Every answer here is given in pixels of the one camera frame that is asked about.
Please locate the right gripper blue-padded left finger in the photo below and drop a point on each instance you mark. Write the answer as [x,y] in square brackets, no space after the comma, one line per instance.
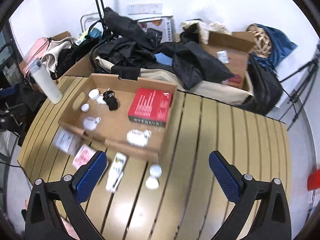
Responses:
[87,176]

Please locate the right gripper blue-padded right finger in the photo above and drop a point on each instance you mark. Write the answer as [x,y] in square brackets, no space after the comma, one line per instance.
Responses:
[227,175]

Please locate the pink strawberry tissue pack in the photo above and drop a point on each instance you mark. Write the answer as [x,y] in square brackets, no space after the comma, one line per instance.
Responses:
[83,156]

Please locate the white spray bottle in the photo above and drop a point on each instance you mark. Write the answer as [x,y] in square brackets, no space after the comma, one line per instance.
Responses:
[116,172]

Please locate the white label carton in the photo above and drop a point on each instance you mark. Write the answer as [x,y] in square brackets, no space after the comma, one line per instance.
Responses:
[67,142]

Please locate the white round lid jar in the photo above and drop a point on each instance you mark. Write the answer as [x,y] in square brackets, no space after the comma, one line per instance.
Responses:
[155,171]

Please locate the red book box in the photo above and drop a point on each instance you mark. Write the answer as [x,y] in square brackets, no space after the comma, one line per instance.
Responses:
[150,107]

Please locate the red bucket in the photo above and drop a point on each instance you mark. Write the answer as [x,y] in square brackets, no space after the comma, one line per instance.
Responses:
[313,182]

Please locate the shallow cardboard tray box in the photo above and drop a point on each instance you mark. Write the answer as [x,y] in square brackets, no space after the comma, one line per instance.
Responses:
[111,127]

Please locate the black backpack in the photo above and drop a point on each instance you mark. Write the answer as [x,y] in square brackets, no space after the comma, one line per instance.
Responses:
[267,89]

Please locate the white thermos bottle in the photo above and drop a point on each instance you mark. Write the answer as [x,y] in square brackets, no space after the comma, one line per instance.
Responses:
[44,81]

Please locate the cream white garment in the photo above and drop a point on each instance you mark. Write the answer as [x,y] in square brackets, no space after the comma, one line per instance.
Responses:
[50,57]

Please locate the open brown cardboard box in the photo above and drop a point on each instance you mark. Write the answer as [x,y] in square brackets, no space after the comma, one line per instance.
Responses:
[233,51]

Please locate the blue cloth with woven basket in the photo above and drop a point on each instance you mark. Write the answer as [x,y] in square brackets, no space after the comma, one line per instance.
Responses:
[271,47]

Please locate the pile of black clothes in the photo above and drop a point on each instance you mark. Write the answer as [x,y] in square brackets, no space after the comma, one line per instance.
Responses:
[130,49]

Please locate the pink bag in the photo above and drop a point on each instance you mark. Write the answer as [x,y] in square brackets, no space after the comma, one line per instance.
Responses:
[36,51]

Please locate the white printed appliance box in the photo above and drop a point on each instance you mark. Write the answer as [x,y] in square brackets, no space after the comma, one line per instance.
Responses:
[160,29]

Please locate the black camera tripod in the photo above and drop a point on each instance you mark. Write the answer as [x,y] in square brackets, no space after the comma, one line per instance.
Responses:
[299,96]

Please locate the wall power socket strip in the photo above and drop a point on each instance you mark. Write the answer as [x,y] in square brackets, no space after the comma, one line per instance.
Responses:
[151,8]

